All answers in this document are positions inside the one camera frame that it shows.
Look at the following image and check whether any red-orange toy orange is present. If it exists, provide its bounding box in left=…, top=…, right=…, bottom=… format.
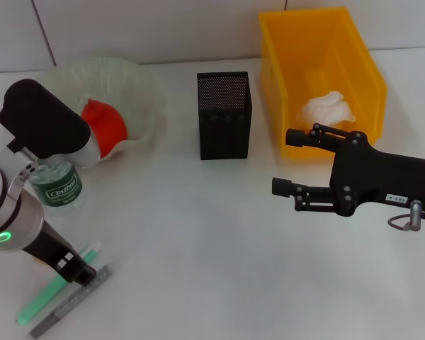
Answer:
left=80, top=98, right=128, bottom=159

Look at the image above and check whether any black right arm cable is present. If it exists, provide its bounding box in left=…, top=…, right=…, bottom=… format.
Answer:
left=387, top=208, right=425, bottom=232

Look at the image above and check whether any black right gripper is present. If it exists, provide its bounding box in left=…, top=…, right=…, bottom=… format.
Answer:
left=271, top=123, right=425, bottom=218

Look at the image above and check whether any black mesh pen holder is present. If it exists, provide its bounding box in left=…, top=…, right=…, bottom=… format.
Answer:
left=196, top=71, right=253, bottom=161

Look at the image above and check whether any white paper ball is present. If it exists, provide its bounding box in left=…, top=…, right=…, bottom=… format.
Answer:
left=296, top=90, right=357, bottom=128

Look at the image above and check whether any clear green-label water bottle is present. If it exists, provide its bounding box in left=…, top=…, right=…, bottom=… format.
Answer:
left=28, top=157, right=88, bottom=217

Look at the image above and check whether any green glass fruit plate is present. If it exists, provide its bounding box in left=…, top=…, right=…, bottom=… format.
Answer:
left=38, top=56, right=167, bottom=166

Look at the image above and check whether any yellow plastic bin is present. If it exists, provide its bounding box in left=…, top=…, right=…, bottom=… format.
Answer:
left=258, top=6, right=390, bottom=159

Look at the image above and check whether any right gripper silver plug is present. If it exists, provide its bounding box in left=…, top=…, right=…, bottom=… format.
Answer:
left=403, top=200, right=423, bottom=232

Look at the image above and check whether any grey marker pen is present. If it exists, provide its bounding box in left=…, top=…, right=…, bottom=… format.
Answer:
left=28, top=265, right=113, bottom=339

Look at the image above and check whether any mint green pen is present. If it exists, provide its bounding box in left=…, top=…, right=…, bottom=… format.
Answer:
left=16, top=242, right=103, bottom=325

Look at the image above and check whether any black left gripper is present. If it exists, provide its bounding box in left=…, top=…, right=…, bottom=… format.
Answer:
left=21, top=221, right=97, bottom=288

